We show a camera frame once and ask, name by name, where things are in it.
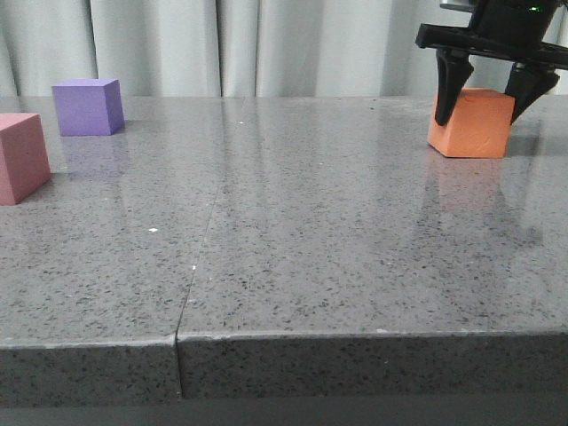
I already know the purple foam cube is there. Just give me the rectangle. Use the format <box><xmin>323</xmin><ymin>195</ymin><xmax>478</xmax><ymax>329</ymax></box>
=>
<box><xmin>51</xmin><ymin>78</ymin><xmax>125</xmax><ymax>136</ymax></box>

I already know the orange foam cube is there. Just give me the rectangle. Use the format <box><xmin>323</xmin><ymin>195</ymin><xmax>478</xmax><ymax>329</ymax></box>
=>
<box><xmin>428</xmin><ymin>88</ymin><xmax>515</xmax><ymax>158</ymax></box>

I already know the grey pleated curtain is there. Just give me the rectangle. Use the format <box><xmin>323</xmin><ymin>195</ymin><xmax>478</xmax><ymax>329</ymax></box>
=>
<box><xmin>0</xmin><ymin>0</ymin><xmax>568</xmax><ymax>99</ymax></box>

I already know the pink foam cube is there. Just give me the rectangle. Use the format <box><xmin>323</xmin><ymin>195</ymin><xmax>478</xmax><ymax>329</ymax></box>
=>
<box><xmin>1</xmin><ymin>113</ymin><xmax>51</xmax><ymax>205</ymax></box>

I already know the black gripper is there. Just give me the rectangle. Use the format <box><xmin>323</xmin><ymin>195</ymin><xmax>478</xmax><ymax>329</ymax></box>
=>
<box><xmin>415</xmin><ymin>0</ymin><xmax>567</xmax><ymax>126</ymax></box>

